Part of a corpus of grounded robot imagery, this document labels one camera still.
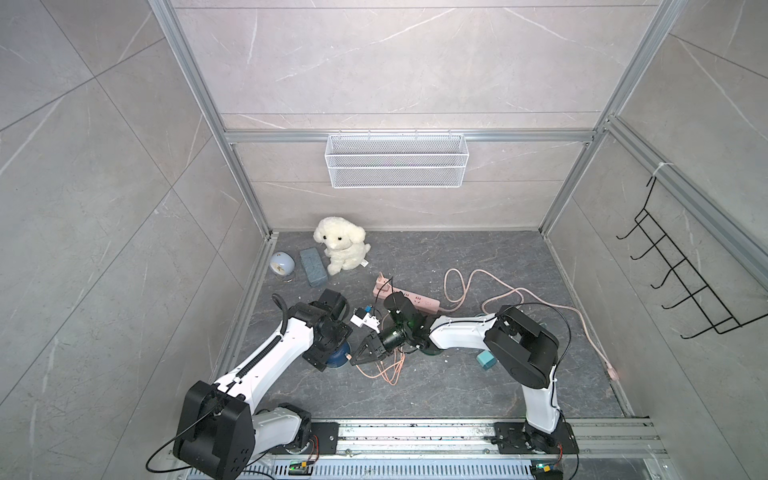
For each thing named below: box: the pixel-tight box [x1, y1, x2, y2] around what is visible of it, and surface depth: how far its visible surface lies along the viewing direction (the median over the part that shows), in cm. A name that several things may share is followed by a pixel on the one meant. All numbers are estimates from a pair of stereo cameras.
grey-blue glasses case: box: [300, 247, 328, 287], surface depth 106 cm
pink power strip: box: [373, 283, 441, 315], surface depth 98 cm
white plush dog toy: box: [313, 216, 371, 276], surface depth 97 cm
